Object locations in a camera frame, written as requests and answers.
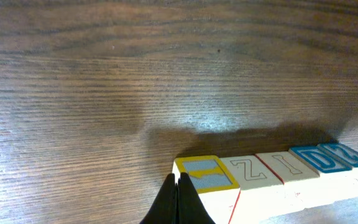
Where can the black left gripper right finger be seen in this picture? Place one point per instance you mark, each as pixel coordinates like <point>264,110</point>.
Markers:
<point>190,209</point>

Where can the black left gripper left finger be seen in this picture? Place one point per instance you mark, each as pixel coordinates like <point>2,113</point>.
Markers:
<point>164,208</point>

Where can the block with red letter side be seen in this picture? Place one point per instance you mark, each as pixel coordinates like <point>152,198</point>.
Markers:
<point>350,157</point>

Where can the block with yellow I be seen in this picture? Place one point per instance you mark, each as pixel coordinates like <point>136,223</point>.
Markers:
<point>215,185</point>

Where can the block with red I and fish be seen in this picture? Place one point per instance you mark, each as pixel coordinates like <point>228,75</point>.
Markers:
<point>331,170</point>

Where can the block with butterfly picture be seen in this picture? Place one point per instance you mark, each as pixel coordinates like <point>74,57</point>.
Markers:
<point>302,186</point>

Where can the block with bird picture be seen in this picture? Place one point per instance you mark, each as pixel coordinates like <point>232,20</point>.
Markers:
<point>261,194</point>

